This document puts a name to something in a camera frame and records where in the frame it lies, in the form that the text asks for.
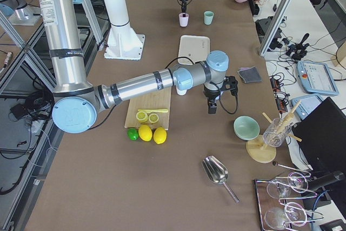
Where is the pink cup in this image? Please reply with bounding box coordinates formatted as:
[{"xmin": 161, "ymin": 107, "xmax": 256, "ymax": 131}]
[{"xmin": 178, "ymin": 12, "xmax": 189, "ymax": 27}]

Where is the cream white cup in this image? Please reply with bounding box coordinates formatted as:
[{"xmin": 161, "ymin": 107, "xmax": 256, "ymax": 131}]
[{"xmin": 176, "ymin": 88, "xmax": 187, "ymax": 96}]

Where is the cream rabbit tray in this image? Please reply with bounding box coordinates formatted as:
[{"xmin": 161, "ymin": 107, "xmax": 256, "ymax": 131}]
[{"xmin": 178, "ymin": 35, "xmax": 210, "ymax": 65}]

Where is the wine glass rack tray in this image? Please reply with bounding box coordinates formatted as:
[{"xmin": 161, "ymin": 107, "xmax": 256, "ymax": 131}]
[{"xmin": 254, "ymin": 171, "xmax": 324, "ymax": 230}]

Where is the mint green cup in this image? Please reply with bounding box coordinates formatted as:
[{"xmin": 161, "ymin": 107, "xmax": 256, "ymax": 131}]
[{"xmin": 204, "ymin": 11, "xmax": 214, "ymax": 25}]

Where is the green bowl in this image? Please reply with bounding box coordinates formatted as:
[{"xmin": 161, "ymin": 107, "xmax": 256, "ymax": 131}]
[{"xmin": 234, "ymin": 116, "xmax": 260, "ymax": 141}]

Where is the grey folded cloth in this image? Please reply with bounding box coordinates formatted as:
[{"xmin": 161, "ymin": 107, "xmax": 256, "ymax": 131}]
[{"xmin": 237, "ymin": 66, "xmax": 262, "ymax": 83}]

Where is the bamboo cutting board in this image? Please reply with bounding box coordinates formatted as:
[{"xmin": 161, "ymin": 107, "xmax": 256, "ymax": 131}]
[{"xmin": 124, "ymin": 87, "xmax": 171, "ymax": 130}]

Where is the yellow plastic knife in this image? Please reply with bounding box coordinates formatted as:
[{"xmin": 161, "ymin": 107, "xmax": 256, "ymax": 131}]
[{"xmin": 137, "ymin": 109, "xmax": 169, "ymax": 113}]

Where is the whole yellow lemon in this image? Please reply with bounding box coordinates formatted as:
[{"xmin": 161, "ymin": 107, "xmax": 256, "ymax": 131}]
[
  {"xmin": 153, "ymin": 127, "xmax": 167, "ymax": 144},
  {"xmin": 138, "ymin": 124, "xmax": 152, "ymax": 142}
]

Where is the lemon half right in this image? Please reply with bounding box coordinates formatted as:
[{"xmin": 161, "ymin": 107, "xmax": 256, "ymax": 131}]
[{"xmin": 148, "ymin": 113, "xmax": 159, "ymax": 124}]

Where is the lemon half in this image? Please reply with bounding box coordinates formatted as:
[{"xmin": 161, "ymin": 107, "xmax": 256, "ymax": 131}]
[
  {"xmin": 136, "ymin": 111, "xmax": 149, "ymax": 123},
  {"xmin": 148, "ymin": 113, "xmax": 159, "ymax": 124}
]

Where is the wooden cup stand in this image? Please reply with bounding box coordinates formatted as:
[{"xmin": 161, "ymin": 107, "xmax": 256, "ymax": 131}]
[{"xmin": 246, "ymin": 101, "xmax": 302, "ymax": 163}]

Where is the metal scoop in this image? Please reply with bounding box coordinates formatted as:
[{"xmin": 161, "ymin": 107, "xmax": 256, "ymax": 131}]
[{"xmin": 202, "ymin": 155, "xmax": 239, "ymax": 203}]

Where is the clear textured glass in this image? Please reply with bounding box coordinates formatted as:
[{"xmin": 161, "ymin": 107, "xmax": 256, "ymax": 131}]
[{"xmin": 263, "ymin": 118, "xmax": 291, "ymax": 148}]

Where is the lemon half left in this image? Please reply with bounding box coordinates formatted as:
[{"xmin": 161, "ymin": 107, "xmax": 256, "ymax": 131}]
[{"xmin": 136, "ymin": 111, "xmax": 149, "ymax": 123}]

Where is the green lime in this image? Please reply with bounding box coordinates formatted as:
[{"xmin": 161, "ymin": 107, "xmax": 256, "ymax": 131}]
[{"xmin": 127, "ymin": 128, "xmax": 139, "ymax": 141}]

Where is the blue teach pendant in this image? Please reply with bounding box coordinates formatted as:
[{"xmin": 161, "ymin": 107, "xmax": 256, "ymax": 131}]
[
  {"xmin": 297, "ymin": 61, "xmax": 339, "ymax": 96},
  {"xmin": 291, "ymin": 93, "xmax": 323, "ymax": 120}
]

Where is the black monitor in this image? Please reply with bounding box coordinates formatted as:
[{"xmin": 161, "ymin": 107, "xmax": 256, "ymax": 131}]
[{"xmin": 292, "ymin": 97, "xmax": 345, "ymax": 173}]

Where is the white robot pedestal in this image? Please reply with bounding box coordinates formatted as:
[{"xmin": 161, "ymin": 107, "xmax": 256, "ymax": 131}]
[{"xmin": 104, "ymin": 0, "xmax": 145, "ymax": 61}]

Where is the aluminium frame post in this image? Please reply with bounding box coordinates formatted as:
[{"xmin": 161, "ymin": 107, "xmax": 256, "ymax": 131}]
[{"xmin": 259, "ymin": 0, "xmax": 292, "ymax": 57}]

